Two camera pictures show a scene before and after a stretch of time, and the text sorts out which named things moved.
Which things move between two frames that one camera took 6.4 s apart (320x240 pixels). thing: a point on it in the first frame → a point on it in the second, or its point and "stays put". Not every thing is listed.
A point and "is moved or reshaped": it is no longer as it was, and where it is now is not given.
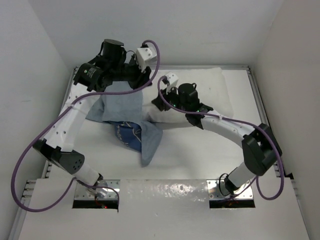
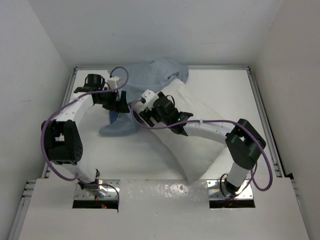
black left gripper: [139, 78] → [121, 105]
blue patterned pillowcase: [121, 104] is moved or reshaped
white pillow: [211, 85] → [198, 155]
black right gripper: [162, 106] → [147, 114]
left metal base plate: [81, 193] stays put
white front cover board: [161, 209] stays put
